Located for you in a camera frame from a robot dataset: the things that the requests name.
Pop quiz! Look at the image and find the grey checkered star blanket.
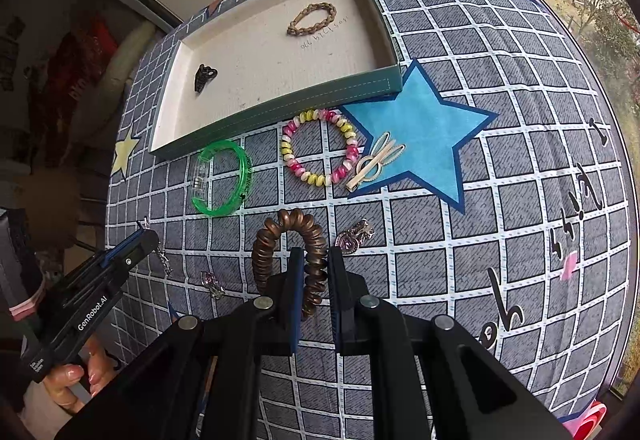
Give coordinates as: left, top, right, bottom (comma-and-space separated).
105, 0, 631, 440

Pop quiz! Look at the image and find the green tray with cream inside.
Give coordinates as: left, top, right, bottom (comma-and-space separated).
148, 0, 403, 158

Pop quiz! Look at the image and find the cream rabbit hair clip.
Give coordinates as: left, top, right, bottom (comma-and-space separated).
346, 133, 405, 192

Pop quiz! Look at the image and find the beige braided bracelet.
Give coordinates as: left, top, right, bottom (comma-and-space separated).
287, 2, 337, 36

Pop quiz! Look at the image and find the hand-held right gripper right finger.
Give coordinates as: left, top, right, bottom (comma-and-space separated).
327, 246, 576, 440

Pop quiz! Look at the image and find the black hair claw clip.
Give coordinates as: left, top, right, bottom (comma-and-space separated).
194, 64, 219, 94

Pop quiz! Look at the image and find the small silver pink charm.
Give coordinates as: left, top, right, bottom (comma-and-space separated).
200, 271, 226, 300

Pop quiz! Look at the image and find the pink yellow coil bracelet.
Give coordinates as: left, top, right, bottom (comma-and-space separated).
281, 108, 360, 187

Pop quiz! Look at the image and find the cream sofa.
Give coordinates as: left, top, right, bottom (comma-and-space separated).
70, 23, 161, 146

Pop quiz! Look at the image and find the person's left hand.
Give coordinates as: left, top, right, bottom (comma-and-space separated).
41, 336, 115, 415

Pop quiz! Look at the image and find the brown coil hair tie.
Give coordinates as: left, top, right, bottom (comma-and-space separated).
251, 209, 328, 319

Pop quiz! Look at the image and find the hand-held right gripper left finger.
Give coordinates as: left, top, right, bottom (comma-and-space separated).
52, 246, 307, 440

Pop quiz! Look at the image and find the red cushion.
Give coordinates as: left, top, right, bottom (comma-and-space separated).
50, 20, 121, 106

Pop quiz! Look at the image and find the long silver hair clip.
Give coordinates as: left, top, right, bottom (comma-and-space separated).
136, 217, 173, 277

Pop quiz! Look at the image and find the green translucent bangle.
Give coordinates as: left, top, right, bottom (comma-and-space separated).
191, 140, 252, 217

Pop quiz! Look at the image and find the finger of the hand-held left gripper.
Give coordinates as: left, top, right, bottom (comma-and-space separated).
121, 234, 161, 272
102, 229, 152, 268

